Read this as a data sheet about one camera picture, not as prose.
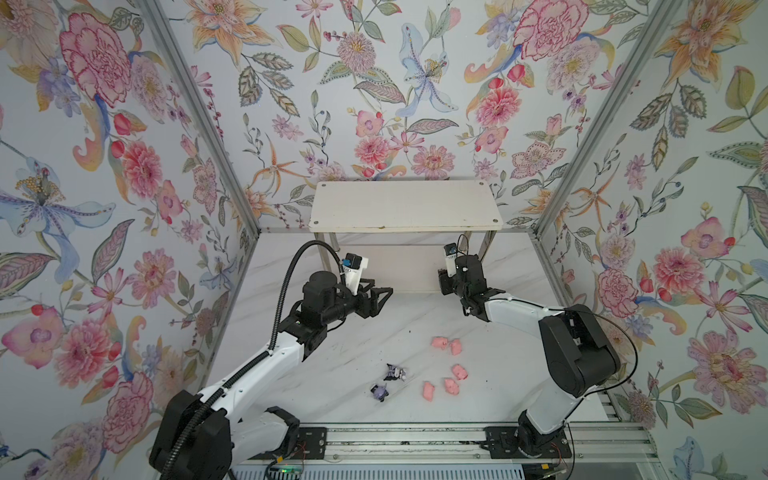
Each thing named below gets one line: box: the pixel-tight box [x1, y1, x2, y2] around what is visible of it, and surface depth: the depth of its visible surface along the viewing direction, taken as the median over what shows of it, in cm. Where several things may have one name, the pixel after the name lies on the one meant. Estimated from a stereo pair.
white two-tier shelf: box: [307, 179, 504, 293], surface depth 84 cm
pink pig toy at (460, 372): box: [452, 363, 469, 381], surface depth 86 cm
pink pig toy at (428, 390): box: [422, 381, 435, 402], surface depth 83 cm
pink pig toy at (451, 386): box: [444, 378, 460, 395], surface depth 83 cm
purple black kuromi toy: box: [383, 363, 407, 381], surface depth 85 cm
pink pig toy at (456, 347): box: [450, 338, 463, 356], surface depth 91 cm
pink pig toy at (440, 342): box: [431, 337, 449, 350], surface depth 92 cm
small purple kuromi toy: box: [370, 384, 389, 402], surface depth 82 cm
